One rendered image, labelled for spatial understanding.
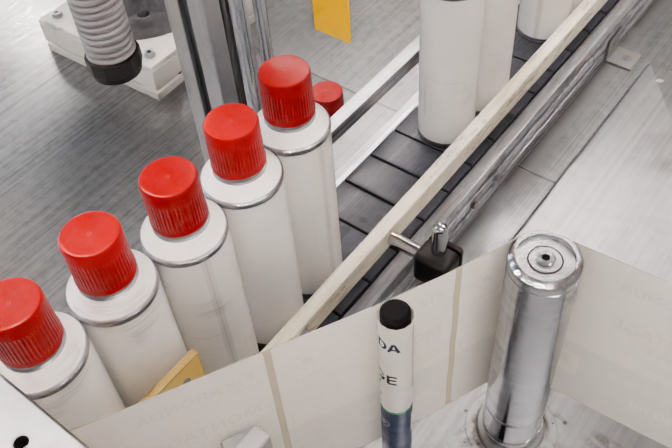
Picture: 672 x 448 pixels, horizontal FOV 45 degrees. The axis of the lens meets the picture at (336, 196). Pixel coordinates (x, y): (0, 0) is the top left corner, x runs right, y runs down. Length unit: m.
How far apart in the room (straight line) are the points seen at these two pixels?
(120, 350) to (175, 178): 0.10
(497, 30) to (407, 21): 0.27
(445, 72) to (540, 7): 0.19
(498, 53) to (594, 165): 0.13
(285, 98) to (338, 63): 0.42
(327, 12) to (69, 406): 0.29
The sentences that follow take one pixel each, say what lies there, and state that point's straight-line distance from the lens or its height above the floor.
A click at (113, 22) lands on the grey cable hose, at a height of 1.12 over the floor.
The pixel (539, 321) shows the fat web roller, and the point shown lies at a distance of 0.44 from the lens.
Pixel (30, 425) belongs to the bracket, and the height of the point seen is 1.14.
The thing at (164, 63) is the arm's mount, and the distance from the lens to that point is 0.89.
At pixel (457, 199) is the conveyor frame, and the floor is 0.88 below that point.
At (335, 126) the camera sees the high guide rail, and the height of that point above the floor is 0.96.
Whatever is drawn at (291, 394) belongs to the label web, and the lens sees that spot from 0.44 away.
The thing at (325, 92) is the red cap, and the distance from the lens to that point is 0.83.
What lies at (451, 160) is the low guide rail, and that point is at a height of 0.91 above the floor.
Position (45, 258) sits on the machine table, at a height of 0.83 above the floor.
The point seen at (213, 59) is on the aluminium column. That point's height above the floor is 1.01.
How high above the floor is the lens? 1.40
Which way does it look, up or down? 48 degrees down
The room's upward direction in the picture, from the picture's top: 5 degrees counter-clockwise
